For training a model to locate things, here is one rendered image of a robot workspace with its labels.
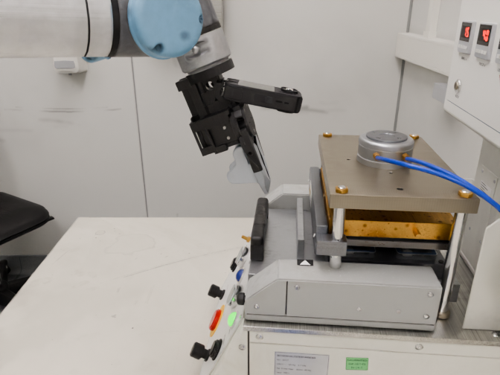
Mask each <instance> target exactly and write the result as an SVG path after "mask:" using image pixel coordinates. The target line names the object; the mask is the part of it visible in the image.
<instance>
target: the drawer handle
mask: <svg viewBox="0 0 500 375"><path fill-rule="evenodd" d="M268 217H269V200H268V199H267V198H266V197H260V198H259V199H258V200H257V206H256V211H255V215H254V222H253V227H252V231H251V244H250V260H263V253H264V240H265V234H266V222H267V219H268Z"/></svg>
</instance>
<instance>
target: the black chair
mask: <svg viewBox="0 0 500 375"><path fill-rule="evenodd" d="M53 219H54V217H53V216H50V215H49V212H48V210H47V209H45V207H43V206H42V205H39V204H36V203H34V202H30V201H28V200H25V199H22V198H19V197H17V196H13V195H10V194H8V193H4V192H0V246H1V245H3V244H5V243H7V242H9V241H11V240H14V239H16V238H17V237H21V236H22V235H24V234H26V233H28V232H31V231H33V230H35V229H37V228H40V227H42V226H43V225H44V224H46V223H47V222H48V221H51V220H53ZM9 272H10V267H9V266H8V262H7V260H0V305H2V306H4V307H6V306H7V305H8V304H9V303H10V302H11V300H12V299H13V298H14V296H15V295H16V294H17V292H18V291H19V290H20V289H21V288H22V287H23V285H24V284H25V283H26V281H27V280H28V279H29V277H30V276H28V277H25V278H20V279H16V280H13V281H7V274H8V273H9Z"/></svg>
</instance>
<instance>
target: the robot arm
mask: <svg viewBox="0 0 500 375"><path fill-rule="evenodd" d="M217 28H219V29H217ZM215 29H216V30H215ZM214 30H215V31H214ZM210 31H211V32H210ZM208 32H209V33H208ZM204 33H205V34H204ZM203 34H204V35H203ZM200 35H201V36H200ZM230 55H231V51H230V48H229V46H228V43H227V40H226V38H225V34H224V32H223V30H222V28H221V25H220V23H219V19H218V17H217V13H216V11H215V9H214V6H213V3H212V1H211V0H0V58H34V57H82V58H83V59H84V60H85V61H86V62H88V63H95V62H98V61H101V60H104V59H107V60H109V59H111V57H152V58H155V59H158V60H167V59H170V58H174V57H176V58H177V60H178V62H179V65H180V67H181V70H182V72H183V73H185V74H186V73H187V74H188V76H186V77H184V78H182V79H180V80H179V81H178V82H176V83H175V84H176V87H177V89H178V91H179V92H182V94H183V95H184V97H185V100H186V103H187V105H188V108H189V110H190V113H191V114H192V117H191V119H190V121H191V122H190V123H189V125H190V128H191V130H192V133H193V135H194V138H195V139H196V142H197V144H198V146H199V149H200V151H201V154H202V156H206V155H209V154H211V153H215V155H216V154H218V153H222V152H225V151H227V150H228V148H229V147H231V146H234V145H235V147H236V148H235V149H234V151H233V157H234V161H233V162H232V163H231V164H230V166H229V171H228V173H227V179H228V181H229V182H230V183H232V184H245V183H258V184H259V185H260V187H261V189H262V191H263V192H264V193H265V194H268V193H269V188H270V183H271V179H270V175H269V170H268V167H267V164H266V160H265V157H264V154H263V149H262V147H261V144H260V139H259V137H258V134H257V131H256V126H255V123H254V118H253V116H252V113H251V110H250V108H249V105H254V106H261V107H265V108H269V109H276V110H277V111H279V112H284V113H289V114H293V113H296V114H297V113H299V112H300V110H301V104H302V101H303V98H302V95H301V93H300V92H299V91H298V90H297V89H292V88H290V87H284V86H281V88H279V87H275V86H267V85H263V84H259V83H253V82H248V81H244V80H237V79H233V78H228V79H227V80H225V78H224V77H223V76H222V73H224V72H227V71H229V70H231V69H232V68H234V63H233V60H232V58H228V57H229V56H230ZM208 82H212V83H211V85H212V86H213V87H211V86H210V85H209V83H208ZM224 82H225V83H224ZM224 84H225V85H224ZM223 87H224V91H223ZM248 104H249V105H248ZM196 134H197V135H198V137H199V139H198V137H197V135H196ZM199 141H200V142H201V144H200V142H199ZM201 145H202V146H201ZM202 147H203V148H202Z"/></svg>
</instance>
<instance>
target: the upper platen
mask: <svg viewBox="0 0 500 375"><path fill-rule="evenodd" d="M320 177H321V186H322V191H323V196H324V205H325V211H326V215H327V224H328V230H327V233H328V234H332V226H333V208H329V204H328V200H327V192H326V187H325V183H324V174H323V170H322V167H321V172H320ZM453 218H454V217H453V216H452V215H451V214H450V213H444V212H424V211H386V210H366V209H346V217H345V224H344V234H345V235H346V238H347V245H348V246H370V247H387V248H404V249H436V250H447V248H448V244H449V237H450V233H451V229H452V222H453Z"/></svg>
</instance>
